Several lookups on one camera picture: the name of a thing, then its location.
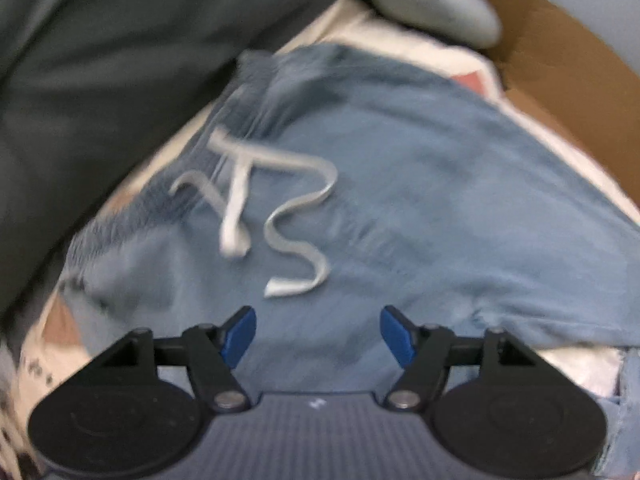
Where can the flattened cardboard box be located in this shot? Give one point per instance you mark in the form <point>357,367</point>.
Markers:
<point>550,85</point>

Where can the grey neck pillow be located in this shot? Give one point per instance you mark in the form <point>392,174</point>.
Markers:
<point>425,5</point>

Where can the dark grey pillow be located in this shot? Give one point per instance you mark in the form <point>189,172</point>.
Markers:
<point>100,85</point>

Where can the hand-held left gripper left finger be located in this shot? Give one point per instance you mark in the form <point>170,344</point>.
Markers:
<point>240,335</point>

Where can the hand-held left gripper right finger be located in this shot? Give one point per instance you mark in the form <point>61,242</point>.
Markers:
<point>397,337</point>

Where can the cream bear print bedsheet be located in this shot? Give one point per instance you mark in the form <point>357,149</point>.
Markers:
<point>35,345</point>

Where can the grey upholstered panel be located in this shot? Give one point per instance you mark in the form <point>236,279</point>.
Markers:
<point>600,5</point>

